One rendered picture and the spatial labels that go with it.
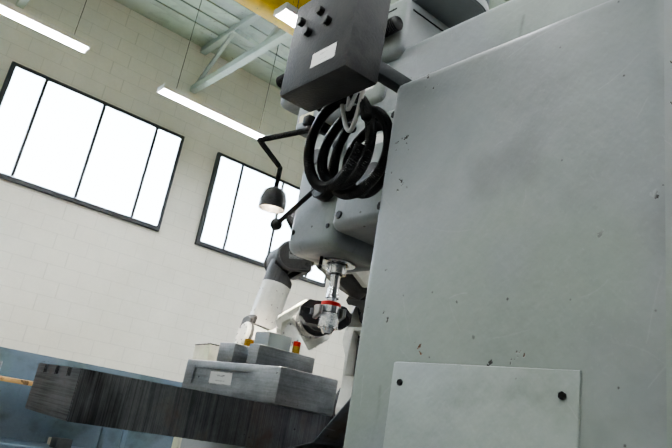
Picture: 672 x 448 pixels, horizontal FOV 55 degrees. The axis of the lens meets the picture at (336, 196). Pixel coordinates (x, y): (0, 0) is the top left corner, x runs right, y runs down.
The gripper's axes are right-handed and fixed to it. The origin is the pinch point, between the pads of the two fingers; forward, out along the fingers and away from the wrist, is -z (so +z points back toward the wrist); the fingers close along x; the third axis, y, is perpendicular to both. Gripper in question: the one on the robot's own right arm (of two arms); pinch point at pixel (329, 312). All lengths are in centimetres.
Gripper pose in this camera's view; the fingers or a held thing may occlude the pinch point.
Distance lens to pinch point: 151.5
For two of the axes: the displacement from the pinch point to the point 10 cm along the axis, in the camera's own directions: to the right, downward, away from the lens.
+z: -2.6, 2.9, 9.2
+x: 9.5, 2.4, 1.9
